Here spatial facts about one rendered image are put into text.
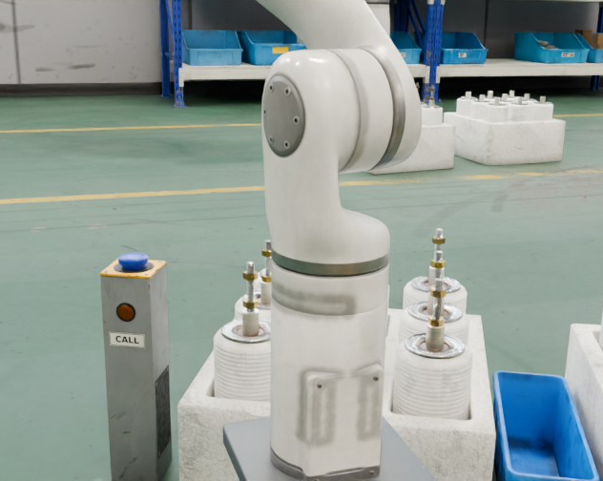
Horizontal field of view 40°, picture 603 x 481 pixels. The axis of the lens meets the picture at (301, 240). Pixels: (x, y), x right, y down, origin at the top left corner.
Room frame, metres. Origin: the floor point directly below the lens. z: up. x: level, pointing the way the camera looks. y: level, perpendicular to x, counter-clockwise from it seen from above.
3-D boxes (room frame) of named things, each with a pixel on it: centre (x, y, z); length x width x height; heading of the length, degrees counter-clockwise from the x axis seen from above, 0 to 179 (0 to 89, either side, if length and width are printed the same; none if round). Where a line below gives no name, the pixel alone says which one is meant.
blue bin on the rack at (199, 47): (5.68, 0.65, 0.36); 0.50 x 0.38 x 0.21; 18
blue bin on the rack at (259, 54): (5.79, 0.24, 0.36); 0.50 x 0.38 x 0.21; 19
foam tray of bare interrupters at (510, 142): (3.73, -0.90, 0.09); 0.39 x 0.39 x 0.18; 21
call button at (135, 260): (1.06, 0.23, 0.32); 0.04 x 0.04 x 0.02
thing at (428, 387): (0.95, -0.17, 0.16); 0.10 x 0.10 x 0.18
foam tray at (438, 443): (1.09, -0.07, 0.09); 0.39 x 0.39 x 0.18; 81
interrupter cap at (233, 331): (0.99, 0.06, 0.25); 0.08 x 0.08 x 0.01
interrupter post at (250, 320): (0.99, 0.06, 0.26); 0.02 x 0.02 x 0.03
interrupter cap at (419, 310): (1.07, -0.19, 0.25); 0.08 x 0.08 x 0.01
